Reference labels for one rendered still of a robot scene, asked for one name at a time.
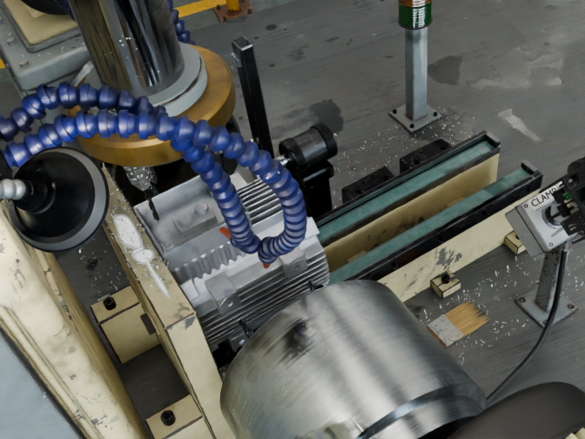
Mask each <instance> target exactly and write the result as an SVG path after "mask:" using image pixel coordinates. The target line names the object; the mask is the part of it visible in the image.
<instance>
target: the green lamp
mask: <svg viewBox="0 0 585 439"><path fill-rule="evenodd" d="M431 12H432V0H431V1H430V2H429V3H427V4H425V5H422V6H419V7H408V6H405V5H403V4H401V3H400V2H399V20H400V23H401V24H402V25H404V26H406V27H409V28H418V27H422V26H424V25H426V24H428V23H429V22H430V20H431V15H432V13H431Z"/></svg>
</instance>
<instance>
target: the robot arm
mask: <svg viewBox="0 0 585 439"><path fill-rule="evenodd" d="M560 182H562V183H560ZM558 183H560V184H559V186H558V187H557V189H556V191H555V192H553V193H551V195H552V196H553V198H552V199H550V200H548V201H547V202H545V203H543V204H542V205H540V206H538V207H537V208H536V209H535V211H536V212H538V211H540V210H541V209H544V208H546V207H548V206H551V216H552V217H553V218H554V220H555V221H557V222H559V223H561V228H559V229H558V230H557V231H556V232H554V233H553V234H552V235H551V236H552V237H556V236H558V235H560V234H562V233H565V232H566V234H567V235H568V236H570V235H572V234H574V233H577V232H578V234H579V235H580V236H581V237H580V238H578V239H576V240H574V241H572V242H571V243H572V245H574V244H575V243H577V242H580V241H582V240H585V156H583V157H581V158H579V159H577V160H576V161H574V162H572V163H571V164H569V166H568V174H566V175H564V176H562V177H561V178H559V179H558V180H556V181H555V182H553V183H552V184H550V185H548V186H546V187H545V188H543V189H541V190H540V191H539V192H538V193H542V192H545V191H546V190H548V189H549V188H551V187H552V186H555V185H556V184H558ZM558 213H559V214H558ZM557 214H558V215H557ZM555 215H556V216H555Z"/></svg>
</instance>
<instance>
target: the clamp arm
mask: <svg viewBox="0 0 585 439"><path fill-rule="evenodd" d="M232 48H233V53H232V54H231V57H232V61H233V62H234V63H235V64H236V65H237V69H238V73H239V80H240V84H241V88H242V92H243V96H244V100H245V108H246V112H247V116H248V120H249V124H250V128H251V132H252V139H250V141H252V142H254V143H256V144H257V145H258V148H259V150H265V151H267V152H269V153H270V154H271V156H272V159H276V158H275V156H274V151H273V147H272V139H271V134H270V129H269V124H268V120H267V116H266V108H265V103H264V99H263V94H262V90H261V84H260V80H259V72H258V67H257V63H256V58H255V54H254V49H253V45H252V43H250V42H249V41H248V40H247V39H246V38H245V37H244V36H241V37H238V38H235V39H233V40H232Z"/></svg>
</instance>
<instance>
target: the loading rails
mask: <svg viewBox="0 0 585 439"><path fill-rule="evenodd" d="M500 145H501V141H500V140H499V139H498V138H497V137H495V135H493V134H492V133H491V132H488V131H486V130H483V131H481V132H478V133H476V134H475V135H474V136H472V137H470V138H467V139H465V140H463V141H461V142H460V143H459V144H457V145H454V146H452V147H450V148H448V149H446V150H445V151H443V152H441V153H439V154H437V155H435V156H433V157H432V158H430V159H427V160H426V161H424V162H422V163H420V164H418V165H416V166H414V167H412V168H410V169H409V170H407V171H405V172H403V173H401V174H399V175H397V176H395V177H393V178H392V179H390V180H388V181H386V182H384V183H382V184H380V185H378V186H376V187H375V188H373V189H371V190H369V191H367V192H364V193H362V194H361V195H360V196H358V197H356V198H354V199H351V200H349V201H347V202H346V203H345V204H343V205H341V206H338V207H336V208H334V209H333V210H331V211H329V212H328V213H325V214H323V215H321V216H319V217H318V218H316V219H314V222H315V224H316V226H317V228H318V229H319V234H317V237H318V239H319V243H320V244H321V245H322V247H323V248H324V250H325V251H323V252H324V253H325V254H326V259H327V264H328V266H329V267H328V268H329V271H328V272H329V273H330V274H329V276H330V278H329V283H328V284H327V285H332V284H334V283H338V282H342V281H348V280H374V281H378V282H380V283H382V284H384V285H386V286H387V287H389V288H390V289H391V290H392V291H393V292H394V293H395V294H396V295H397V297H398V298H399V299H400V300H401V301H402V302H404V301H406V300H408V299H410V298H411V297H413V296H415V295H416V294H418V293H419V292H421V291H423V290H425V289H426V288H428V287H431V288H432V289H433V290H434V291H435V292H436V293H437V294H438V295H439V296H440V297H441V298H442V299H443V298H445V297H447V296H448V295H450V294H452V293H453V292H455V291H457V290H458V289H460V288H461V281H460V280H459V279H458V278H457V277H456V276H455V275H454V274H453V273H454V272H455V271H457V270H459V269H461V268H462V267H464V266H465V265H467V264H469V263H470V262H472V261H474V260H476V259H478V258H480V257H481V256H482V255H484V254H486V253H488V252H490V251H491V250H493V249H495V248H497V247H498V246H500V245H501V244H503V243H504V244H505V245H506V246H508V247H509V248H510V249H511V250H512V251H513V252H514V253H516V254H518V253H520V252H522V251H524V250H526V248H525V247H524V246H523V245H522V243H521V241H520V239H519V238H518V236H517V235H516V233H515V231H514V229H513V228H512V227H511V226H510V224H509V222H508V220H507V219H506V217H505V213H507V212H508V211H510V210H512V209H513V208H514V207H515V206H518V205H519V204H520V203H522V202H524V201H525V200H527V199H530V198H531V197H533V196H535V195H536V194H537V193H538V192H539V191H540V190H541V183H542V178H543V173H542V172H540V171H538V170H539V169H538V168H536V167H535V166H534V165H532V164H531V163H530V162H528V161H527V160H526V159H525V160H524V161H522V162H521V168H519V169H517V170H515V171H513V172H511V173H510V174H508V175H506V176H505V177H503V178H501V179H498V180H497V181H496V176H497V169H498V161H499V154H500V148H501V147H500ZM212 354H213V356H214V359H215V361H216V363H217V366H218V368H219V369H220V368H222V367H223V366H224V365H225V364H226V363H230V362H231V361H233V358H235V357H236V355H237V352H233V350H232V348H231V347H230V345H228V346H226V345H225V344H224V342H221V343H220V344H219V349H217V350H215V351H213V352H212ZM230 360H231V361H230ZM226 365H227V364H226Z"/></svg>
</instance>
